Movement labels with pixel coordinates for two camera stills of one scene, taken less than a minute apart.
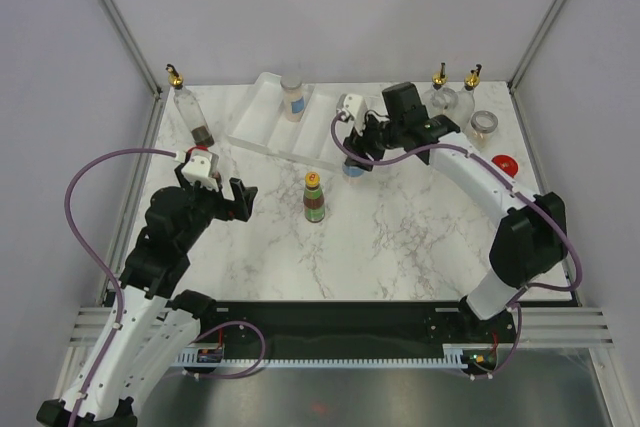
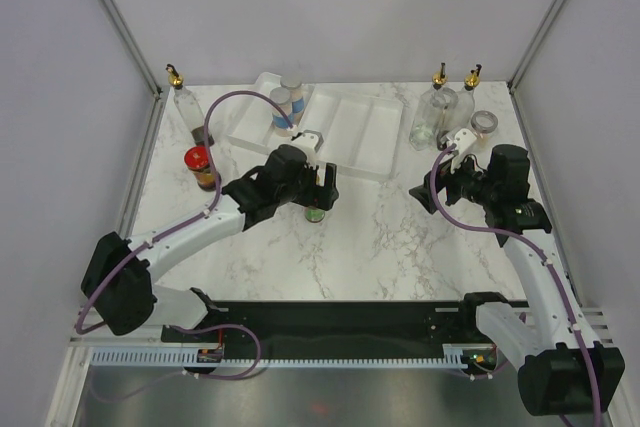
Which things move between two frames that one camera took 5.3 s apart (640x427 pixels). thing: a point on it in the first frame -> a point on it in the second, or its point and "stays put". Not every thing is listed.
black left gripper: [243, 195] -> [321, 197]
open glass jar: [482, 129] stays put
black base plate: [458, 325] stays put
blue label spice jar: [352, 175] -> [282, 96]
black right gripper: [357, 144] -> [424, 194]
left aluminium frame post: [140, 61] stays put
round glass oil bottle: [190, 110] stays put
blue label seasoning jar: [294, 97] stays put
